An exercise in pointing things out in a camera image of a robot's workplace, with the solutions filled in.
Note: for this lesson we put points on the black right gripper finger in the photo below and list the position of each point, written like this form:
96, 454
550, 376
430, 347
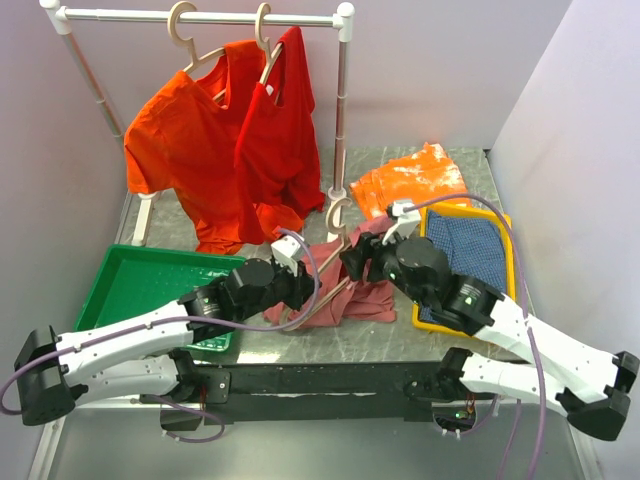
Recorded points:
356, 263
367, 243

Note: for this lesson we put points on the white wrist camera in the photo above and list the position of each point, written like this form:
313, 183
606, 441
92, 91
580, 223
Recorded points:
405, 217
287, 252

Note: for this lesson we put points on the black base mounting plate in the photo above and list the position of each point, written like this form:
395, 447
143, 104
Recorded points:
274, 392

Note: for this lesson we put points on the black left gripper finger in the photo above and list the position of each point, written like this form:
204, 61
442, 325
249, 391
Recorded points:
297, 300
304, 281

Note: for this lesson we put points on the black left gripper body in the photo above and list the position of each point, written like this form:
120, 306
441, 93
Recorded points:
283, 281

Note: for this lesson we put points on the dusty pink t shirt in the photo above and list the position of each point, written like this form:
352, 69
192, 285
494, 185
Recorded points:
360, 300

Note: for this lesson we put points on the orange white patterned shirt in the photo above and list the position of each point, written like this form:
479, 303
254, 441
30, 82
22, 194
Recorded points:
421, 176

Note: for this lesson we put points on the orange t shirt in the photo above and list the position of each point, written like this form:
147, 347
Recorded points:
184, 139

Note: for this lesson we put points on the blue checked shirt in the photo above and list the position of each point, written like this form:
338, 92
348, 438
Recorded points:
473, 247

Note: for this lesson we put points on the white clothes rack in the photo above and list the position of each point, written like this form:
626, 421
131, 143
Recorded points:
342, 21

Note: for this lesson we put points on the aluminium frame rail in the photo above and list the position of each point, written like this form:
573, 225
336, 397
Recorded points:
116, 439

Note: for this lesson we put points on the red t shirt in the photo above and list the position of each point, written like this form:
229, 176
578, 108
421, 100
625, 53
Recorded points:
276, 157

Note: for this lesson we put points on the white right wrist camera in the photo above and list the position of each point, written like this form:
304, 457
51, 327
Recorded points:
405, 217

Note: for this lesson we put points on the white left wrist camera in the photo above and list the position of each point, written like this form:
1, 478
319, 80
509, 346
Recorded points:
287, 252

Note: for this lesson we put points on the green plastic tray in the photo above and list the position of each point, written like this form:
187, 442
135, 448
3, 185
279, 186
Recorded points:
135, 280

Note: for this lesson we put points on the yellow plastic tray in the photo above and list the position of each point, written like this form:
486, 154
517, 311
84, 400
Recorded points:
502, 222

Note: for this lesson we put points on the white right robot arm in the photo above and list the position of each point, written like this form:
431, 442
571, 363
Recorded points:
589, 387

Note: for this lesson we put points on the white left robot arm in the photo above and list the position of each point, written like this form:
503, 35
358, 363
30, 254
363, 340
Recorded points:
55, 373

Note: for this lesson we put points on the beige hanger with red shirt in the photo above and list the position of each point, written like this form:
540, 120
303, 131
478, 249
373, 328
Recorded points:
264, 43

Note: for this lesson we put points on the beige hanger with orange shirt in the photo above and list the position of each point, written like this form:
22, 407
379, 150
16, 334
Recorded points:
196, 61

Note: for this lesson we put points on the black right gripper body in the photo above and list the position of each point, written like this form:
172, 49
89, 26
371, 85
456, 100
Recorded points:
385, 265

